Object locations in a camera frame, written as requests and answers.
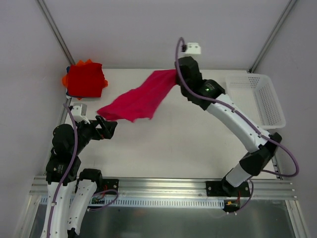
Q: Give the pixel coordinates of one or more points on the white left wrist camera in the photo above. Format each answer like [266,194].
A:
[79,112]

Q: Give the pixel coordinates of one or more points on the red folded t shirt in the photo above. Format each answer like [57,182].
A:
[85,80]

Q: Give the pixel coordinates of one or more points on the aluminium corner post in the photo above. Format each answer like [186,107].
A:
[55,30]
[273,34]

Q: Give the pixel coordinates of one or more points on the aluminium corner post left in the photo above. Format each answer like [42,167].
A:
[55,30]

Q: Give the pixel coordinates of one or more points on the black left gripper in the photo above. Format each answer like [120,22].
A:
[99,129]

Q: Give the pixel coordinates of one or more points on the aluminium corner post right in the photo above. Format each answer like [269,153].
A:
[273,34]

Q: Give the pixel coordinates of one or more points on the magenta t shirt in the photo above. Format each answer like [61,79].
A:
[143,101]

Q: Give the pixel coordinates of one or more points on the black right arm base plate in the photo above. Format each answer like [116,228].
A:
[221,188]

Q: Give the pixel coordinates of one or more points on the white slotted cable duct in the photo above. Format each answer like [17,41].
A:
[169,202]

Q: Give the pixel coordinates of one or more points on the orange folded t shirt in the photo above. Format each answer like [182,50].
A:
[65,80]

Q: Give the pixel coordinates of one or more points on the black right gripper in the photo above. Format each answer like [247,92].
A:
[183,81]

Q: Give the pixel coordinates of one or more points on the white perforated plastic basket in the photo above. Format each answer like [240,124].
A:
[255,95]

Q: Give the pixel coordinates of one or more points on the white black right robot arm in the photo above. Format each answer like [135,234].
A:
[261,146]

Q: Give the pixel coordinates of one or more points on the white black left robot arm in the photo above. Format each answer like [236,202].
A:
[69,190]

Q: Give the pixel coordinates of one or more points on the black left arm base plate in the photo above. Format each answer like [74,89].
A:
[110,186]

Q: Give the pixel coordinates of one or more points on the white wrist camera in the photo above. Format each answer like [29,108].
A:
[191,49]
[79,112]

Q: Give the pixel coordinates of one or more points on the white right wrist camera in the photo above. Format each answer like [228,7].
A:
[191,49]

